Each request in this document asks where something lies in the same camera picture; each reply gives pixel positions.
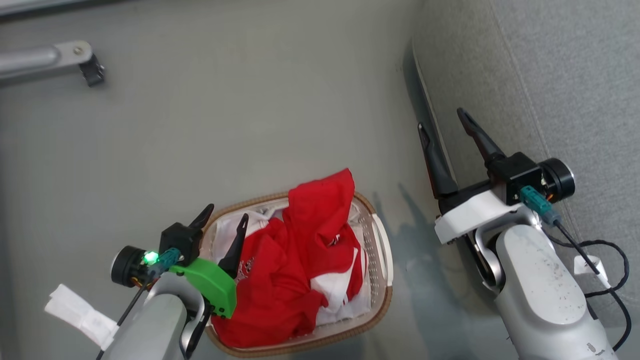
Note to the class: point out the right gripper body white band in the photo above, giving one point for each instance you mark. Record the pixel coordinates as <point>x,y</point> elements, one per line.
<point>475,215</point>

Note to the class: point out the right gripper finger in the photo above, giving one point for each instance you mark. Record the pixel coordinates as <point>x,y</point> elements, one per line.
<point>480,137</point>
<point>439,167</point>

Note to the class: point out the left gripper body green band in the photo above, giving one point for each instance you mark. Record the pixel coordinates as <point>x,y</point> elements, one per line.
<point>212,285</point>

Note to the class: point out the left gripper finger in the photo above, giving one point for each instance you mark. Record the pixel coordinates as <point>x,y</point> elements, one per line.
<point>203,216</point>
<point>235,250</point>

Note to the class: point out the red basketball jersey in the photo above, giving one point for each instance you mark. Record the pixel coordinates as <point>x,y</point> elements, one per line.
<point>290,270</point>

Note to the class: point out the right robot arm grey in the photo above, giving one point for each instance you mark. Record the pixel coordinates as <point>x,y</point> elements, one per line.
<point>540,285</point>

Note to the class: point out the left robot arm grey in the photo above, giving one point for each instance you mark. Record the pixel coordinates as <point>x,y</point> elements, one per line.
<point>150,325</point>

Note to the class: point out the white laundry basket brown rim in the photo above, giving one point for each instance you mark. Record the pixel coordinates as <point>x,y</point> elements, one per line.
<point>382,265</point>

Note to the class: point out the grey fabric sofa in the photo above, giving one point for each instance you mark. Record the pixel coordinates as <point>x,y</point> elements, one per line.
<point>550,75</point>

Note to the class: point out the white cloth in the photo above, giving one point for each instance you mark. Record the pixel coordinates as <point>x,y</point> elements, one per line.
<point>335,285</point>

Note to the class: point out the white paper tag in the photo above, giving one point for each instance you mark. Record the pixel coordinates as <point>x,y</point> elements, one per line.
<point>82,312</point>

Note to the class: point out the black caster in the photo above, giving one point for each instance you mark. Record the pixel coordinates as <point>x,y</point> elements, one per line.
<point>92,71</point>

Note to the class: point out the grey partition foot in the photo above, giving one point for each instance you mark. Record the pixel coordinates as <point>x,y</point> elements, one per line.
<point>40,60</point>

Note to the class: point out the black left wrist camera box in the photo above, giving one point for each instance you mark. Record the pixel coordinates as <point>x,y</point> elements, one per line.
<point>180,240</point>

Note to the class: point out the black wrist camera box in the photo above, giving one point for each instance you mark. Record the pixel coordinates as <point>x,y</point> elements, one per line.
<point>180,240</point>
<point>517,175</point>

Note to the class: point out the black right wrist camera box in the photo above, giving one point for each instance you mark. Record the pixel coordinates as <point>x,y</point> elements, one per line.
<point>517,175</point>

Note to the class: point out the grey partition bottom rail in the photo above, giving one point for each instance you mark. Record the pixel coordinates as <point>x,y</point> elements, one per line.
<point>35,5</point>

